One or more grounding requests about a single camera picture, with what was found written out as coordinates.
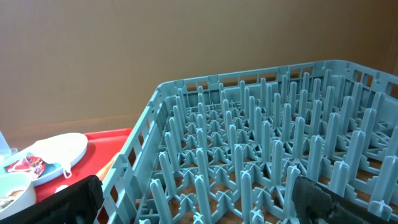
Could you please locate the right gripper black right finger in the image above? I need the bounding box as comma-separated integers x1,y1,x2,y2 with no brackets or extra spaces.
292,175,389,223

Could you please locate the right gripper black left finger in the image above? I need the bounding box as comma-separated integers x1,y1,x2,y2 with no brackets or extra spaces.
1,175,104,224

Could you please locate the orange carrot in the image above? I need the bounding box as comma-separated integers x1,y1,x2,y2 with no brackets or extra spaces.
96,153,119,181

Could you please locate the red snack wrapper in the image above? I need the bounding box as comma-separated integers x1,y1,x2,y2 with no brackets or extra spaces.
4,156,45,180

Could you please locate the green bowl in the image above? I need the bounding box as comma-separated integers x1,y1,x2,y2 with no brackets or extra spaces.
1,172,36,220

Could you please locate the brown food scrap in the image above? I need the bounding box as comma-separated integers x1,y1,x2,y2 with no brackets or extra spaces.
1,186,27,210

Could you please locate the clear plastic waste bin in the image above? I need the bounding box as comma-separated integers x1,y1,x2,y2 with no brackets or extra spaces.
0,132,18,162

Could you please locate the grey plastic dishwasher rack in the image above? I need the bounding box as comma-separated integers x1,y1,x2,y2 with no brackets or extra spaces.
94,60,397,223

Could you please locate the white plastic spoon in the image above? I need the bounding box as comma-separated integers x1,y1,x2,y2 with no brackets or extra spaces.
55,185,68,193

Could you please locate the light blue round plate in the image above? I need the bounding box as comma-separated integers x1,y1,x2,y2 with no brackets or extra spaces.
1,133,88,187

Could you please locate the red plastic tray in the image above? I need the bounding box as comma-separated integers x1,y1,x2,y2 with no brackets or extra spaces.
35,128,132,202

